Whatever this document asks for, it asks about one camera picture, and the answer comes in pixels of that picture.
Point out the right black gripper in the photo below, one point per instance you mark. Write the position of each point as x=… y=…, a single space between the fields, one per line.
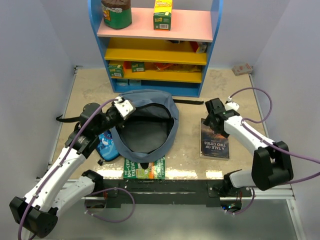
x=207 y=122

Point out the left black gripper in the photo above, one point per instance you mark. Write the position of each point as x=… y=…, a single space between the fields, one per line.
x=121 y=123

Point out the dark two cities book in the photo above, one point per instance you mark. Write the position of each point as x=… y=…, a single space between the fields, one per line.
x=213 y=145

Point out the blue student backpack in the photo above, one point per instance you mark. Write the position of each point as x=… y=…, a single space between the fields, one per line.
x=150 y=131

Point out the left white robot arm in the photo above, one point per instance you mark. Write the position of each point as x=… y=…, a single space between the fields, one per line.
x=39 y=210

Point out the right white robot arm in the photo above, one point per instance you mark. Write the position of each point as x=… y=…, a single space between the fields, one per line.
x=271 y=165

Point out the blue dinosaur pencil case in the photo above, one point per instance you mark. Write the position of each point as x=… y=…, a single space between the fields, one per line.
x=106 y=148

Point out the teal boxes bottom shelf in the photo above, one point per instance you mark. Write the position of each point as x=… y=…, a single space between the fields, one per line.
x=128 y=82

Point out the green box left shelf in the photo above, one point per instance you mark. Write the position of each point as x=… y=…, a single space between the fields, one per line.
x=116 y=70

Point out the green box shelf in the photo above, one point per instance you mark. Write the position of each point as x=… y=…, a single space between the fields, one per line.
x=116 y=70
x=137 y=66

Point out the small red white box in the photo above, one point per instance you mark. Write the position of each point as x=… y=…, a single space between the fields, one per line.
x=242 y=69

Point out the green box middle shelf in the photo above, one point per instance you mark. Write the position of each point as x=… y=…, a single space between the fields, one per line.
x=137 y=66

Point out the blue pink yellow shelf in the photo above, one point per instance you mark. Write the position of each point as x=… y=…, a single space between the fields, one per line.
x=139 y=42

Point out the green treehouse book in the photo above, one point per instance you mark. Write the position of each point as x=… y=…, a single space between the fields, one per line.
x=155 y=170

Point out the red packet middle shelf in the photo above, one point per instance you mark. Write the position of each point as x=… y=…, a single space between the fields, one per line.
x=198 y=47

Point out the orange snack packets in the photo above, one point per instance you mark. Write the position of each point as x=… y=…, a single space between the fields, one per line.
x=177 y=68

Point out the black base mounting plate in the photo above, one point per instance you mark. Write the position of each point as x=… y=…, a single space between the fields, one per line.
x=165 y=192

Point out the green brown canister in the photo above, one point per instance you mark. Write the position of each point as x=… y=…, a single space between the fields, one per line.
x=117 y=14

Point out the yellow green carton top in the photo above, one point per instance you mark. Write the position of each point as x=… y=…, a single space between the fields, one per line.
x=162 y=15

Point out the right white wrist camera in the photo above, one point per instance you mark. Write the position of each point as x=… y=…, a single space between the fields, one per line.
x=231 y=105

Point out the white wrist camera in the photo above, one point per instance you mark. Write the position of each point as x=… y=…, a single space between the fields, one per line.
x=231 y=105
x=124 y=107

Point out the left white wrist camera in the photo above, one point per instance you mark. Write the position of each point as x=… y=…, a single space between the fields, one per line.
x=124 y=107

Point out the aluminium frame rail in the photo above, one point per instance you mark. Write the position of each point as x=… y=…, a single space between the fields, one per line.
x=283 y=190

